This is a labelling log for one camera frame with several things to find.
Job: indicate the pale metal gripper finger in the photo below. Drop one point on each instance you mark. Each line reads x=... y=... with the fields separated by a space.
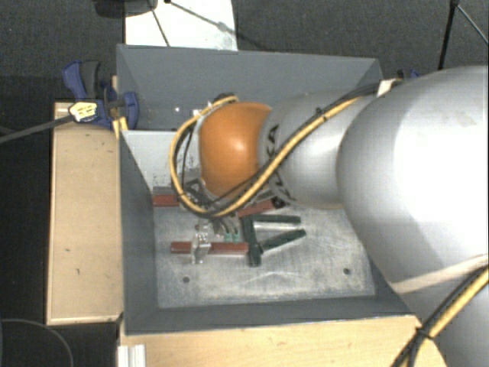
x=201 y=254
x=202 y=238

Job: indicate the red-brown block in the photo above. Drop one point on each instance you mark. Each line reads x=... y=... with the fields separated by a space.
x=165 y=200
x=227 y=247
x=258 y=208

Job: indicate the grey metal bin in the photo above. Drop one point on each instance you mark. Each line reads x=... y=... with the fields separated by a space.
x=305 y=273

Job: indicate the pale wood board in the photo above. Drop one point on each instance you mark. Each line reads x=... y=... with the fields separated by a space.
x=86 y=224

